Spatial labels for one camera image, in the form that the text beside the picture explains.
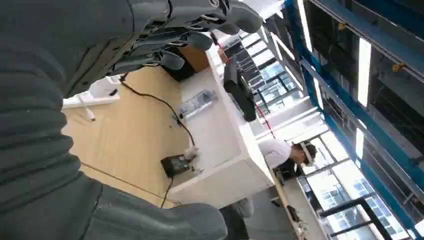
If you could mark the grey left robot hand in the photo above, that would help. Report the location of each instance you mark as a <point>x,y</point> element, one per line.
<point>99,33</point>

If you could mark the clear plastic package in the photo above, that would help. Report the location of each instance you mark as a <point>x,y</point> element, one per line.
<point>197,103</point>

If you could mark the black window frame bar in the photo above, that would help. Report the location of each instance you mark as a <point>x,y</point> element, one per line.
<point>361,212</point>

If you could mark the wooden pole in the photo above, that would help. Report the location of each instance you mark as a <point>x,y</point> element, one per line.
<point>288,205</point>

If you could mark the white stand base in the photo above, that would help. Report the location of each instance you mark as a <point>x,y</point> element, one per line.
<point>99,92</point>

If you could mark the short ceiling light panel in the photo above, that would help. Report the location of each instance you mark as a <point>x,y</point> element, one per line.
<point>359,143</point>

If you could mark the black power adapter box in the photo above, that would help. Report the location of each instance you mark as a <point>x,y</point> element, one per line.
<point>175,164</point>

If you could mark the person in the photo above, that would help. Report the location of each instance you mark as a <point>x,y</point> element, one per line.
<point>275,152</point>

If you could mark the long ceiling light panel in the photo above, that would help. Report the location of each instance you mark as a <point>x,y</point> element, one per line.
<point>363,73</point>

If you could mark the brown wooden box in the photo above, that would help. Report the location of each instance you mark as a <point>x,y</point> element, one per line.
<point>195,58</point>

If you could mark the person's legs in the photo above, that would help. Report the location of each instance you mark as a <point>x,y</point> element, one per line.
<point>236,218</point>

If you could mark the white desk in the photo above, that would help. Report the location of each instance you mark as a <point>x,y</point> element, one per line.
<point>215,139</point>

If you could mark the ribbed grey left arm sleeve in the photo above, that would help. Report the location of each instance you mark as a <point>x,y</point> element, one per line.
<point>33,132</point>

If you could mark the red barrier tape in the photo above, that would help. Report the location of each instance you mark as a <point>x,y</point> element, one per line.
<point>265,121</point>

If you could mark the black monitor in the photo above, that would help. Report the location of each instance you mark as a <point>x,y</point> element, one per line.
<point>240,94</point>

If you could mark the blue steel beam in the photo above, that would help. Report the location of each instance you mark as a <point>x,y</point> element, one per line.
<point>348,112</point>

